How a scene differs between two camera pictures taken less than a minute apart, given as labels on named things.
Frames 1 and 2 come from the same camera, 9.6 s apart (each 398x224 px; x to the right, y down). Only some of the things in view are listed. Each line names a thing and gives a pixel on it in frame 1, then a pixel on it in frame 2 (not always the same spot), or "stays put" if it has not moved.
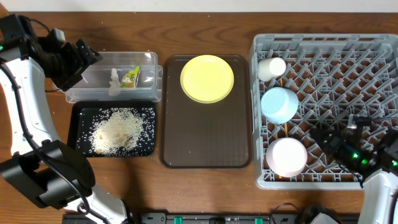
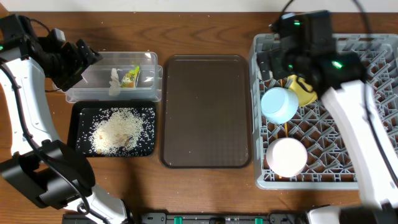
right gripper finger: x=328 y=139 to x=263 y=61
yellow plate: x=207 y=79 to x=305 y=97
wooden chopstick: x=285 y=124 stays put
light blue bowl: x=279 y=105 stays put
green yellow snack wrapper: x=129 y=78 stays put
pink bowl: x=286 y=157 stays put
